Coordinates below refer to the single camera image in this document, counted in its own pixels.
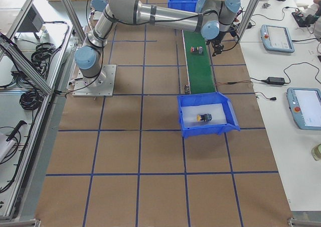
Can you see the teach pendant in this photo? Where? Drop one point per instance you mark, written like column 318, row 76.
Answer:
column 276, row 38
column 304, row 104

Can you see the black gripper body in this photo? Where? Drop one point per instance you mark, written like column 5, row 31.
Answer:
column 216, row 41

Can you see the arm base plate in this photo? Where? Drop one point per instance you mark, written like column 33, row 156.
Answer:
column 102, row 86

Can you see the near teach pendant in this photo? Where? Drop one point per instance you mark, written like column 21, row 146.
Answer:
column 304, row 104

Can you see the green conveyor belt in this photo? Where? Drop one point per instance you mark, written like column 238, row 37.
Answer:
column 200, row 75

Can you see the red push button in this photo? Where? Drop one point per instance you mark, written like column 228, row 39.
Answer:
column 197, row 50

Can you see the aluminium frame post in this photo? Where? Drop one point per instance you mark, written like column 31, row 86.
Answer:
column 246, row 18

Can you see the yellow push button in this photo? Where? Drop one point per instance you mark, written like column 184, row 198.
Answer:
column 204, row 117

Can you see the blue bin right side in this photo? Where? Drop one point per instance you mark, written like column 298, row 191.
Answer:
column 202, row 99

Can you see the far teach pendant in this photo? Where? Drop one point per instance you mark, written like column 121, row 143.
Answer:
column 276, row 38

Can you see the black power adapter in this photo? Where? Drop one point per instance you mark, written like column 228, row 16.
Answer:
column 274, row 80

